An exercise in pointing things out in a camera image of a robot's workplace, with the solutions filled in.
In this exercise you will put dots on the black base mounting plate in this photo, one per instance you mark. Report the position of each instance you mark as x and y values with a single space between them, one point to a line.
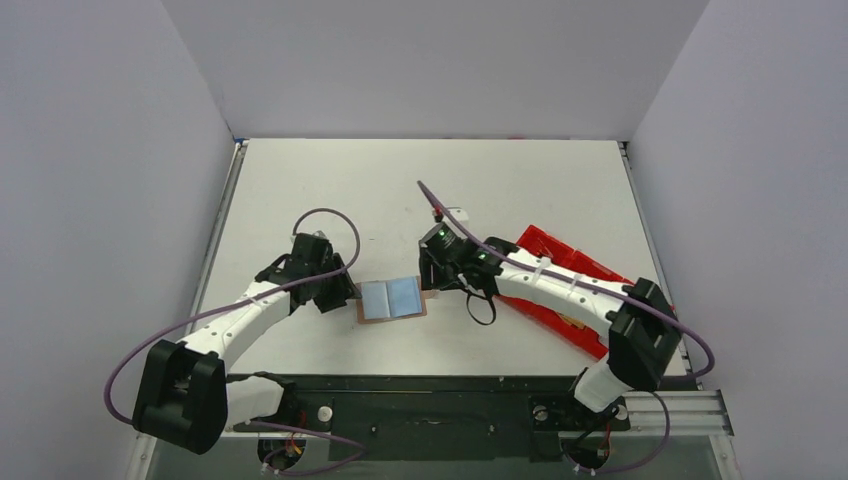
403 445

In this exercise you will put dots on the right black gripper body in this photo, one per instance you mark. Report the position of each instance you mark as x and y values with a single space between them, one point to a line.
431 270

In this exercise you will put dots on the aluminium frame rail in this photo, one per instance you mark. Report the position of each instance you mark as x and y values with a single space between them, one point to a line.
682 411

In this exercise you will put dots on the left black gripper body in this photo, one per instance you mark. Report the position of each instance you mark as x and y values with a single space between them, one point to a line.
337 288

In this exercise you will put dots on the brown leather card holder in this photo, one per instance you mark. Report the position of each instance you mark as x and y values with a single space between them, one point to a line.
384 301

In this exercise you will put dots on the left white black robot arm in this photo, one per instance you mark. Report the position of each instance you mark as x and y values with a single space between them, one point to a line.
232 324

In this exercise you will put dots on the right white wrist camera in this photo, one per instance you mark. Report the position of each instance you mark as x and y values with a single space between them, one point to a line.
459 214

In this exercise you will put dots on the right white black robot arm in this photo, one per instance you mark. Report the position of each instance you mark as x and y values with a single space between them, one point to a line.
629 317

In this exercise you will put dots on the red plastic compartment tray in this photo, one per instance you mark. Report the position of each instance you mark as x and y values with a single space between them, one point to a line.
542 244

